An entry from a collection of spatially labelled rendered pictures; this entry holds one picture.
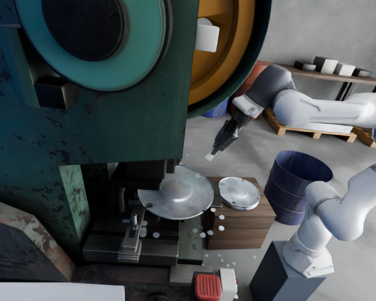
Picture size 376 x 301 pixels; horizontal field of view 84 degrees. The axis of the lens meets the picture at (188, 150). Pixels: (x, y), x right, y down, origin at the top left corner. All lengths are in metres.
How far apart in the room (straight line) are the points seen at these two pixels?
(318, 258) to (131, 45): 1.07
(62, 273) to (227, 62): 0.96
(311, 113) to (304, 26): 3.66
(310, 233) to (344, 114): 0.50
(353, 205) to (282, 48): 3.54
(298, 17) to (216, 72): 3.38
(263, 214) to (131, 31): 1.32
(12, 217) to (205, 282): 0.53
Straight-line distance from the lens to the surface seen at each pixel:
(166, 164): 0.69
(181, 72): 0.42
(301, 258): 1.13
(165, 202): 0.77
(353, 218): 0.92
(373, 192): 0.95
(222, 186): 1.51
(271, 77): 0.74
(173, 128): 0.46
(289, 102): 0.67
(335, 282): 1.87
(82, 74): 0.33
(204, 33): 0.42
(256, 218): 1.46
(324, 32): 4.48
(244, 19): 0.96
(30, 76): 0.39
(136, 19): 0.30
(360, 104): 0.78
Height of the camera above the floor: 1.34
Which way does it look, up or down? 32 degrees down
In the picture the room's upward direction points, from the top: 7 degrees clockwise
